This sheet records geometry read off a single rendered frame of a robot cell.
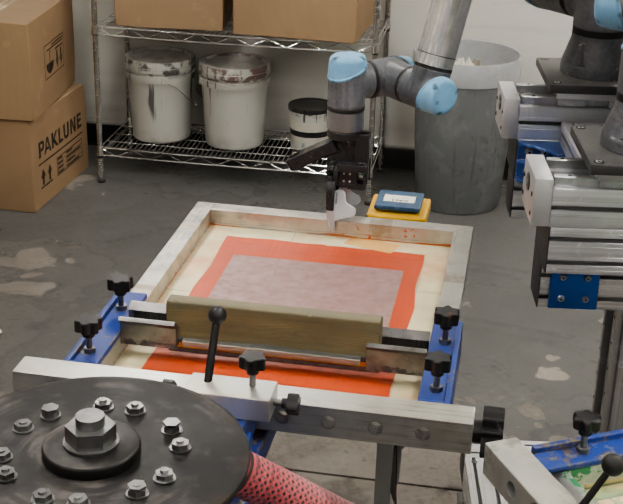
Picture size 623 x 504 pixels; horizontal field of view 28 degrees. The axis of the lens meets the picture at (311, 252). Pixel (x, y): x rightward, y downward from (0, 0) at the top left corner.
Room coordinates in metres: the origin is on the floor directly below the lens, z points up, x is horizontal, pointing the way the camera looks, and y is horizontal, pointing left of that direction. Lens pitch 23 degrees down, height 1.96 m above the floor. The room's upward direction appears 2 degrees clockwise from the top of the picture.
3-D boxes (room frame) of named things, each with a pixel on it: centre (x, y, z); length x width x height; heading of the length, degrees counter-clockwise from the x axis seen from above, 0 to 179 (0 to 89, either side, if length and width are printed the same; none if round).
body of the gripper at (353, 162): (2.41, -0.07, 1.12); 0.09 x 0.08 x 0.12; 80
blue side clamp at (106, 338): (1.86, 0.34, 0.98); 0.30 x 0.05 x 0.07; 170
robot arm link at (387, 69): (2.45, -0.15, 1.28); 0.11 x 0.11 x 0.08; 35
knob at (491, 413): (1.54, -0.25, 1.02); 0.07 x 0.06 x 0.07; 170
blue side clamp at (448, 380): (1.76, -0.21, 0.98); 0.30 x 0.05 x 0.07; 170
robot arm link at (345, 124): (2.41, -0.06, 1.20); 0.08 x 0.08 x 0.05
